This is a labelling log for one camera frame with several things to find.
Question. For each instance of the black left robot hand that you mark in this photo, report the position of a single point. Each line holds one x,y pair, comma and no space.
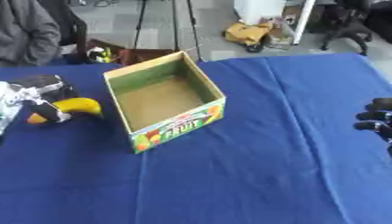
48,90

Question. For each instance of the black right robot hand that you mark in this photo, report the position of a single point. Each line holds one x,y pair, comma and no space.
376,116

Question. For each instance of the yellow toy banana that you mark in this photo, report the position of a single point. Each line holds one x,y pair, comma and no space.
76,106

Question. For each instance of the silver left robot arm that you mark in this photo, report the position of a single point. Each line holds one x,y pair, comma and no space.
9,102

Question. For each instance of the brown cardboard box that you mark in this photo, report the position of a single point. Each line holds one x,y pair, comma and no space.
144,55

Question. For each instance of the open cardboard box green inside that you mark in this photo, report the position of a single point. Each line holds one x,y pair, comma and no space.
163,102

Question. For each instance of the person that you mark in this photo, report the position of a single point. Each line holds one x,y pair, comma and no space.
26,30

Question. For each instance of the black office chair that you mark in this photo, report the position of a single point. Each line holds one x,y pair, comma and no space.
347,24

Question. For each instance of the white table leg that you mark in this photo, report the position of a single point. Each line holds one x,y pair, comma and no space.
303,21

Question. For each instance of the black tripod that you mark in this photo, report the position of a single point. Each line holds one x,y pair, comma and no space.
166,26

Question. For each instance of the yellow bag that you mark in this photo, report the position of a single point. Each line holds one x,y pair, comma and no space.
248,33

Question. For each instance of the white cabinet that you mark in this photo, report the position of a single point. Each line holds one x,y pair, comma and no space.
259,10

